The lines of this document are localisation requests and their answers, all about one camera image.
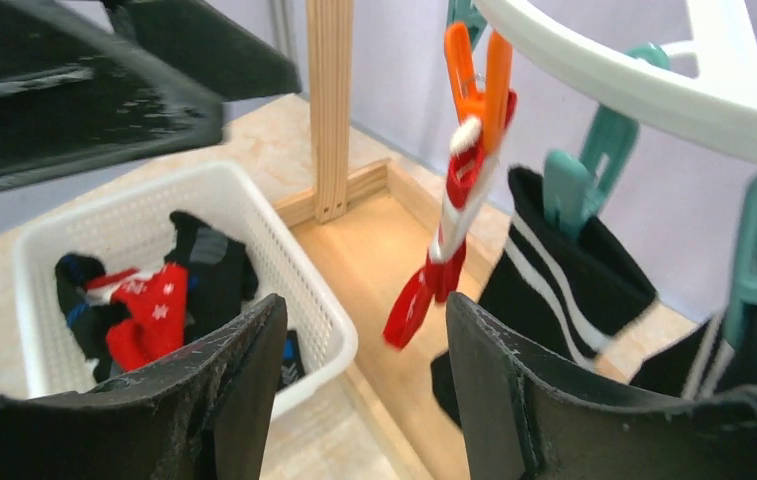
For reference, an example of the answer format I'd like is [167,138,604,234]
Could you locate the black sock white stripes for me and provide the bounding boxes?
[630,306,757,400]

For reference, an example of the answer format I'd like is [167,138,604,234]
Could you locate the wooden hanger stand frame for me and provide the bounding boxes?
[271,0,631,480]

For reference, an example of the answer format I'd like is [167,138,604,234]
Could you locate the black sock blue squares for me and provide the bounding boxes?
[55,253,129,383]

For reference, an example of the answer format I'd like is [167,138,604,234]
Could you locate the white plastic laundry basket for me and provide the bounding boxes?
[13,161,358,418]

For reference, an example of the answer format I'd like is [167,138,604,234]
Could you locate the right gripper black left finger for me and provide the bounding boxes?
[0,294,288,479]

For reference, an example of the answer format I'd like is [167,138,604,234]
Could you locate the red Santa snowflake sock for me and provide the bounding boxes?
[382,116,497,349]

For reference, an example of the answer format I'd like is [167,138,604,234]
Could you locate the round white clip hanger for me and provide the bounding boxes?
[451,1,757,345]

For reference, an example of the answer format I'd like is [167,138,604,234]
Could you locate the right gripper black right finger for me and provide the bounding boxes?
[446,293,757,479]

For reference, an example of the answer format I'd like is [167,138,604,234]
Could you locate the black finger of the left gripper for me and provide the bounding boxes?
[102,0,302,101]
[0,1,224,191]

